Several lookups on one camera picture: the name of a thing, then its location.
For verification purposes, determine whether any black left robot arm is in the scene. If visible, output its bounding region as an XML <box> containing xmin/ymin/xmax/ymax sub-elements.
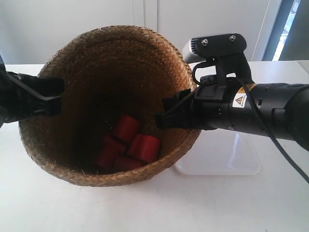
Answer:
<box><xmin>0</xmin><ymin>59</ymin><xmax>65</xmax><ymax>125</ymax></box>

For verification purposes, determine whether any red cylinder right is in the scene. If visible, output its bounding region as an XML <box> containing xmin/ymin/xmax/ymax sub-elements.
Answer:
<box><xmin>127</xmin><ymin>134</ymin><xmax>161</xmax><ymax>163</ymax></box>

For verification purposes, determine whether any red cylinder top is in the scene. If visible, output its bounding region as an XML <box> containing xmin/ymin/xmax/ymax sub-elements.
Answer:
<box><xmin>112</xmin><ymin>114</ymin><xmax>140</xmax><ymax>144</ymax></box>

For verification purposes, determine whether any red cylinder bottom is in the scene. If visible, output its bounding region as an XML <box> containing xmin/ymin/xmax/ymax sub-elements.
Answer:
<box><xmin>113</xmin><ymin>156</ymin><xmax>144</xmax><ymax>172</ymax></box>

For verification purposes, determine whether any red cylinder left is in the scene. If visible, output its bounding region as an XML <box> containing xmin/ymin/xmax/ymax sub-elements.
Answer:
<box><xmin>95</xmin><ymin>135</ymin><xmax>127</xmax><ymax>172</ymax></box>

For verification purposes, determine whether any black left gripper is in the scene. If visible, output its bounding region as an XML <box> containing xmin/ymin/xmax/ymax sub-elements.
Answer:
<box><xmin>0</xmin><ymin>70</ymin><xmax>65</xmax><ymax>123</ymax></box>

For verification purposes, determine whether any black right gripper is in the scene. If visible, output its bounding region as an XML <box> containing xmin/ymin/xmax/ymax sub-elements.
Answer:
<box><xmin>154</xmin><ymin>74</ymin><xmax>249</xmax><ymax>132</ymax></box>

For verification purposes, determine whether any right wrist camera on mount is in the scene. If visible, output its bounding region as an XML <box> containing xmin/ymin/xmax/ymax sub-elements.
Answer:
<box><xmin>182</xmin><ymin>33</ymin><xmax>253</xmax><ymax>86</ymax></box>

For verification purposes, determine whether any red cylinder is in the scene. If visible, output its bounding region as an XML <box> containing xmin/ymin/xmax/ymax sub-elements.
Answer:
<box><xmin>95</xmin><ymin>135</ymin><xmax>127</xmax><ymax>172</ymax></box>
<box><xmin>113</xmin><ymin>156</ymin><xmax>144</xmax><ymax>172</ymax></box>
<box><xmin>112</xmin><ymin>114</ymin><xmax>140</xmax><ymax>144</ymax></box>
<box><xmin>127</xmin><ymin>134</ymin><xmax>161</xmax><ymax>163</ymax></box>

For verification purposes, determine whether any brown woven wicker basket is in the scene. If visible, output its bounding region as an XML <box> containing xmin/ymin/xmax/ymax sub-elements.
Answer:
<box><xmin>19</xmin><ymin>25</ymin><xmax>200</xmax><ymax>187</ymax></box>

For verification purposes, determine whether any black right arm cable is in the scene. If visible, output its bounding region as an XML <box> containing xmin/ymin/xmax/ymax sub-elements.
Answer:
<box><xmin>192</xmin><ymin>61</ymin><xmax>309</xmax><ymax>184</ymax></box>

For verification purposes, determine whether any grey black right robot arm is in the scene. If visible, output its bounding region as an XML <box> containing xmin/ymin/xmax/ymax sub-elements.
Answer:
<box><xmin>155</xmin><ymin>75</ymin><xmax>309</xmax><ymax>150</ymax></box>

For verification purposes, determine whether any white rectangular plastic tray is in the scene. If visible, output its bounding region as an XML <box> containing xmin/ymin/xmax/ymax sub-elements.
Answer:
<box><xmin>174</xmin><ymin>129</ymin><xmax>261</xmax><ymax>175</ymax></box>

